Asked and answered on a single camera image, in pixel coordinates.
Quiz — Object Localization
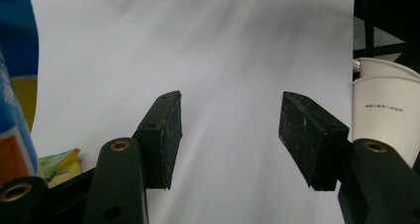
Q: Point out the white paper cup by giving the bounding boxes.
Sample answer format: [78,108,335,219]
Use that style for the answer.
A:
[358,56,420,82]
[351,75,420,169]

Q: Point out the black metal frame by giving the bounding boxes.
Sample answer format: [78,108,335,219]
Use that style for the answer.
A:
[353,0,420,63]

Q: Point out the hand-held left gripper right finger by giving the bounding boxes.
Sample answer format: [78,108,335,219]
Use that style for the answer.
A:
[277,90,351,192]

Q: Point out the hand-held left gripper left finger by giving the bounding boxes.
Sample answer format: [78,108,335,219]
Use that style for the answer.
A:
[132,90,183,190]

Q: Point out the white table mat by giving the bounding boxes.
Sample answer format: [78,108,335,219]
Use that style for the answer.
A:
[26,0,357,224]

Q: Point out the yellow green spouted pouch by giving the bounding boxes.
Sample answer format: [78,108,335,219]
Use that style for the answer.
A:
[0,0,82,189]

